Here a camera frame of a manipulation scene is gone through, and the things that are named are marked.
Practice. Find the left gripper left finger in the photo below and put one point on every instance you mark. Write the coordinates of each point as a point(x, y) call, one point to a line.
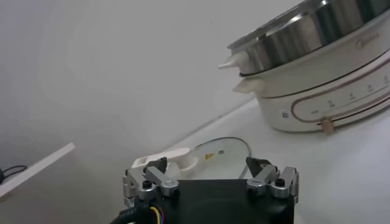
point(158, 179)

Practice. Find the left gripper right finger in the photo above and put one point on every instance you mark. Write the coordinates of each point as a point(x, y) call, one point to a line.
point(268, 179)

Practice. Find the steel perforated steamer basket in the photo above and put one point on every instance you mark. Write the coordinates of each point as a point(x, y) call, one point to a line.
point(301, 39)

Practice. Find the cream electric cooking pot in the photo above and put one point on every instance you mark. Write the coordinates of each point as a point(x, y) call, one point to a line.
point(320, 88)

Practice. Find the white folding side table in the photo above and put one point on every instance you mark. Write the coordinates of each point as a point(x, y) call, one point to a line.
point(36, 166)

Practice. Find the dark blue device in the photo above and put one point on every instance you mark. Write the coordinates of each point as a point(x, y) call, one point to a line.
point(1, 176)

